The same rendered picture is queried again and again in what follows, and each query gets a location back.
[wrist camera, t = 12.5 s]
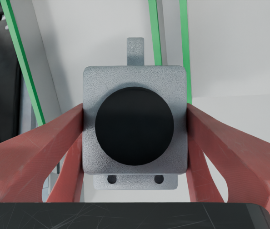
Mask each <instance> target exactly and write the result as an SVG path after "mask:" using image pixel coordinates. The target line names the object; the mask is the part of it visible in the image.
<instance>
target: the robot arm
mask: <svg viewBox="0 0 270 229"><path fill-rule="evenodd" d="M82 131H83V103H81V104H79V105H77V106H75V107H74V108H72V109H70V110H68V111H67V112H65V113H64V114H62V115H60V116H59V117H57V118H55V119H54V120H52V121H50V122H48V123H46V124H44V125H42V126H39V127H37V128H35V129H32V130H30V131H27V132H25V133H23V134H20V135H18V136H16V137H13V138H11V139H9V140H6V141H4V142H2V143H0V229H270V143H269V142H267V141H264V140H262V139H259V138H257V137H255V136H252V135H250V134H248V133H246V132H243V131H241V130H238V129H236V128H234V127H231V126H229V125H226V124H224V123H222V122H220V121H218V120H217V119H215V118H213V117H212V116H210V115H208V114H207V113H205V112H203V111H202V110H200V109H198V108H196V107H195V106H193V105H191V104H190V103H187V136H188V169H187V171H186V178H187V184H188V190H189V196H190V202H80V195H81V190H82V184H83V178H84V171H83V169H82ZM204 153H205V155H206V156H207V157H208V159H209V160H210V161H211V163H212V164H213V165H214V166H215V167H216V169H217V170H218V171H219V173H220V174H221V175H222V177H223V178H224V179H225V181H226V184H227V188H228V201H227V203H225V202H224V200H223V198H222V196H221V194H220V192H219V191H218V189H217V187H216V185H215V183H214V181H213V179H212V176H211V174H210V170H209V167H208V164H207V162H206V159H205V155H204ZM65 154H66V155H65ZM64 155H65V159H64V162H63V164H62V167H61V170H60V174H59V176H58V179H57V181H56V183H55V185H54V187H53V189H52V191H51V192H50V194H49V196H48V198H47V200H46V202H43V200H42V189H43V185H44V182H45V180H46V178H47V177H48V176H49V174H50V173H51V172H52V170H53V169H54V168H55V167H56V165H57V164H58V163H59V162H60V160H61V159H62V158H63V156H64Z"/></svg>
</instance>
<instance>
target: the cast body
mask: <svg viewBox="0 0 270 229"><path fill-rule="evenodd" d="M82 169H83V171H84V173H86V174H88V175H93V186H94V188H95V189H97V190H175V189H177V187H178V175H182V174H184V173H186V171H187V169H188V136H187V77H186V70H185V68H184V67H182V66H180V65H145V59H144V38H142V37H129V38H127V65H117V66H88V67H86V68H85V70H84V72H83V131H82Z"/></svg>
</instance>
